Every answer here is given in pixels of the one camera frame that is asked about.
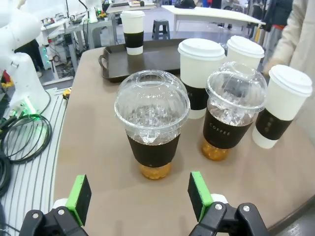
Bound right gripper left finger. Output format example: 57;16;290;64
19;174;92;236

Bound iced coffee cup dome lid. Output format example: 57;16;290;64
201;61;268;162
114;69;191;180

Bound grey plastic step stool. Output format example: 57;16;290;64
152;19;171;40

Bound grey workbench desk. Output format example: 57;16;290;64
40;13;118;81

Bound white robot part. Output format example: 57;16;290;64
78;0;102;23

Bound black coiled cable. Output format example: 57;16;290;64
0;114;53;163

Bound person in beige coat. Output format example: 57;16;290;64
277;0;315;74

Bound black cable bundle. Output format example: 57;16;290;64
0;156;12;197

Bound person's left hand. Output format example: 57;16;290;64
262;58;284;76

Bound dark brown serving tray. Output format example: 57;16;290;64
99;38;188;84

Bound white paper cup black sleeve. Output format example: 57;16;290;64
252;64;313;149
120;10;146;56
177;38;225;120
222;35;265;72

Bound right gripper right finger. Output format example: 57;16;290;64
187;171;269;236

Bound long white table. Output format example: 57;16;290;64
161;5;266;33

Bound grey slotted mounting plate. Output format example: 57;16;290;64
0;87;72;236

